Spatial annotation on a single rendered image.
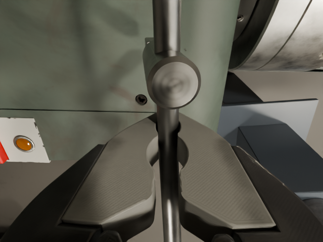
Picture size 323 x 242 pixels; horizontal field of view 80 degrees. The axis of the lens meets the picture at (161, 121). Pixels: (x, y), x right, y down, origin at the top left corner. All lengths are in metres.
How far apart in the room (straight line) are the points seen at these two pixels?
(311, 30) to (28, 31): 0.31
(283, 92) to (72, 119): 1.68
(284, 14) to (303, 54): 0.08
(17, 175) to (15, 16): 2.46
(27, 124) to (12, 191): 2.61
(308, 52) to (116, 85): 0.25
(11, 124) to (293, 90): 1.78
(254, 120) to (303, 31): 0.63
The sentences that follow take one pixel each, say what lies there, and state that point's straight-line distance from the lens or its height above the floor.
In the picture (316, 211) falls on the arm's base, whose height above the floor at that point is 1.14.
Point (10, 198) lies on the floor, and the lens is 3.02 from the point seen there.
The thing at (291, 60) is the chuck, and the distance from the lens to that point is 0.35.
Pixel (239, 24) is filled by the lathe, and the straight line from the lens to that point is 0.33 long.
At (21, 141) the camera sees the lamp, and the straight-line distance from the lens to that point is 0.33.
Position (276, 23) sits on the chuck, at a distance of 0.28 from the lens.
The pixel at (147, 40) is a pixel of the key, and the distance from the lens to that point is 0.17.
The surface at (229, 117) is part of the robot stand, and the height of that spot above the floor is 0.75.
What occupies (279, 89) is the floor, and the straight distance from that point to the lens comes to 1.79.
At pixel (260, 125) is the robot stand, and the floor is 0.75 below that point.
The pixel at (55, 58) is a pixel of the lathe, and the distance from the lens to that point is 0.25.
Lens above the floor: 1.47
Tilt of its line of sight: 60 degrees down
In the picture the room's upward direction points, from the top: 176 degrees counter-clockwise
